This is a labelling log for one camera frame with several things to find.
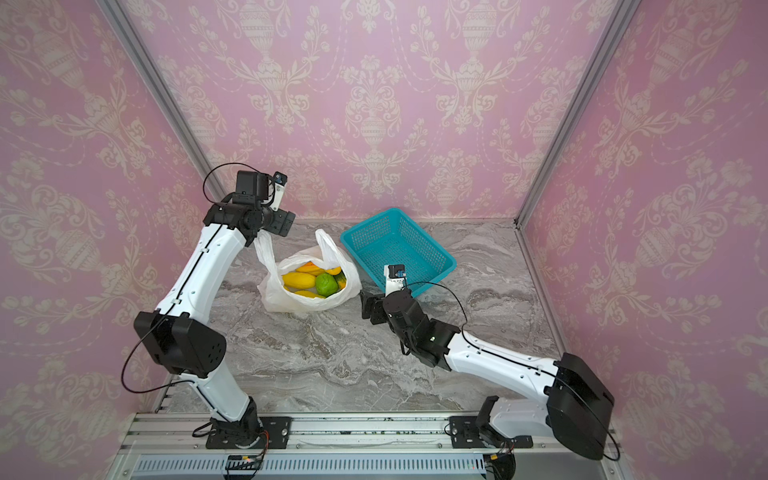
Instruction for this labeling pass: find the yellow banana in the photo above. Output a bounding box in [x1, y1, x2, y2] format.
[292, 290, 326, 299]

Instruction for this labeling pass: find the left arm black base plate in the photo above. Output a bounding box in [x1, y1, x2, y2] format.
[206, 416, 292, 451]

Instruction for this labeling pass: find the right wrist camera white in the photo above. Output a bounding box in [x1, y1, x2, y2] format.
[384, 264, 407, 296]

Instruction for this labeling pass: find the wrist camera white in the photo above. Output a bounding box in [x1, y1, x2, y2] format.
[268, 171, 288, 211]
[384, 264, 407, 296]

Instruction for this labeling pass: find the right aluminium corner post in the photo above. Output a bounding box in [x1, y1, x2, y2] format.
[516, 0, 641, 231]

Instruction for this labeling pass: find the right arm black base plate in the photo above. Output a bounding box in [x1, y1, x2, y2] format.
[446, 415, 534, 450]

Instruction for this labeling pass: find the teal plastic basket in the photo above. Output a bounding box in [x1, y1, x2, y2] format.
[340, 208, 457, 297]

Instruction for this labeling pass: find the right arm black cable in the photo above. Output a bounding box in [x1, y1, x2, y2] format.
[405, 280, 622, 463]

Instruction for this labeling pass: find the white plastic bag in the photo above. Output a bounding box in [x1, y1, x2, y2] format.
[255, 229, 362, 313]

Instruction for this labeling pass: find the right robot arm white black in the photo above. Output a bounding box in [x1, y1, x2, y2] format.
[361, 288, 617, 460]

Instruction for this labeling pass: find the left aluminium corner post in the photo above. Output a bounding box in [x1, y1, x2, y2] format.
[96, 0, 227, 200]

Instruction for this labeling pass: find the small black electronics board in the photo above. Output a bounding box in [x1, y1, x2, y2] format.
[223, 455, 264, 480]

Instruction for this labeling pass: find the green round fruit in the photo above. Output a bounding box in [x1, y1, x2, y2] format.
[315, 273, 340, 298]

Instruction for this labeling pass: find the orange red peach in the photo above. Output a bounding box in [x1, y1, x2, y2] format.
[295, 262, 343, 276]

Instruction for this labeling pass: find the aluminium corner post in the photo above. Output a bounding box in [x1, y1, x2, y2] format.
[516, 0, 641, 231]
[96, 0, 227, 200]

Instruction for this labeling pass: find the aluminium front rail frame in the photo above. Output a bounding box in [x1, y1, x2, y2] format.
[107, 411, 631, 479]

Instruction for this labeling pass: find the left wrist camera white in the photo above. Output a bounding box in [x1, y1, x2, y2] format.
[268, 171, 288, 211]

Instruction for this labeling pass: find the yellow mango fruit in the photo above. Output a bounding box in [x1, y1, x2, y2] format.
[282, 271, 316, 290]

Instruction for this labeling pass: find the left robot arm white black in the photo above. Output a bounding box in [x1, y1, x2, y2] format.
[133, 169, 295, 451]

